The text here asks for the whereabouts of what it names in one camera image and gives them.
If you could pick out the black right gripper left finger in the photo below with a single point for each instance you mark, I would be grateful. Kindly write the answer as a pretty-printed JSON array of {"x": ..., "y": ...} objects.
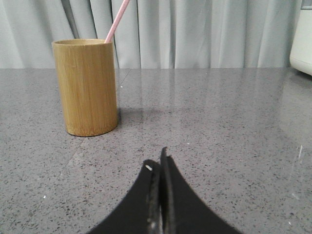
[{"x": 139, "y": 211}]

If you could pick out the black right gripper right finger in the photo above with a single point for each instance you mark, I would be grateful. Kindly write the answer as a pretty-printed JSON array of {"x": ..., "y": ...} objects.
[{"x": 183, "y": 212}]

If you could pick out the pink chopstick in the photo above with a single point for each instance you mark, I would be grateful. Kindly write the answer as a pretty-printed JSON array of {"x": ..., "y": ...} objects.
[{"x": 117, "y": 20}]

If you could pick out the bamboo wooden cup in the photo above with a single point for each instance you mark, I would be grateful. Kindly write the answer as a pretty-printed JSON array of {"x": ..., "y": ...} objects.
[{"x": 86, "y": 80}]

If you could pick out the grey pleated curtain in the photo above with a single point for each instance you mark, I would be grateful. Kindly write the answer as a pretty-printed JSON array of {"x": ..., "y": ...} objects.
[{"x": 153, "y": 33}]

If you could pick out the white appliance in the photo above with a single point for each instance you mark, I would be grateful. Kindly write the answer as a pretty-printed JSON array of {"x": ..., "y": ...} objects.
[{"x": 301, "y": 51}]

